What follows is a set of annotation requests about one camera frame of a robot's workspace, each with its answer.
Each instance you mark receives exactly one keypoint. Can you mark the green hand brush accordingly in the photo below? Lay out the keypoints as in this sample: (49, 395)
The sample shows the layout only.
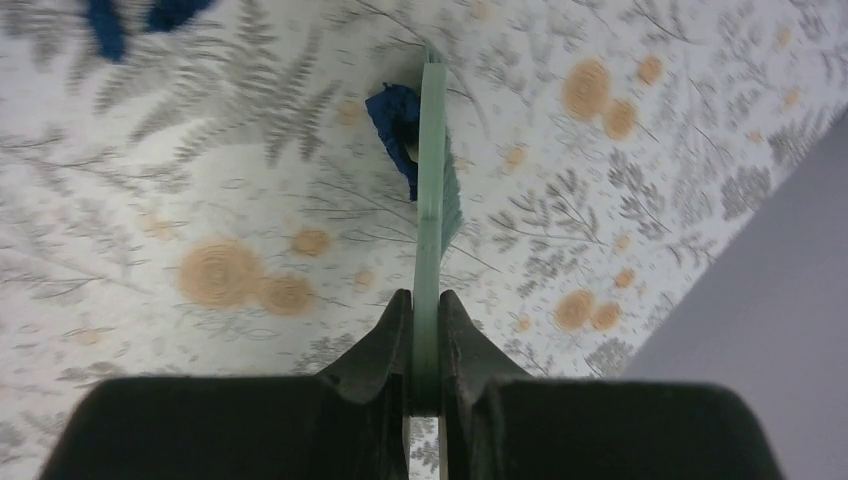
(432, 394)

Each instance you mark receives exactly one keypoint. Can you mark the dark blue scrap near bucket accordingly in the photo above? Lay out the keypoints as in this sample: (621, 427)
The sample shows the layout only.
(112, 27)

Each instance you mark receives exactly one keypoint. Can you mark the floral table mat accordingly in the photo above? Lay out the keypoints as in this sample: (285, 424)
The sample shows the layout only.
(219, 203)

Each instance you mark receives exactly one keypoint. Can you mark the dark blue scrap far right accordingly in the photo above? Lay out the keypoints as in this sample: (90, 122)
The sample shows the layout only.
(395, 113)

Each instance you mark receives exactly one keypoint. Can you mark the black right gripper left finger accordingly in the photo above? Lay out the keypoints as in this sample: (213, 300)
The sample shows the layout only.
(348, 421)

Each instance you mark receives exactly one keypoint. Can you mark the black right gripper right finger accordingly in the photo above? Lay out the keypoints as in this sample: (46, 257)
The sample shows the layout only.
(500, 422)

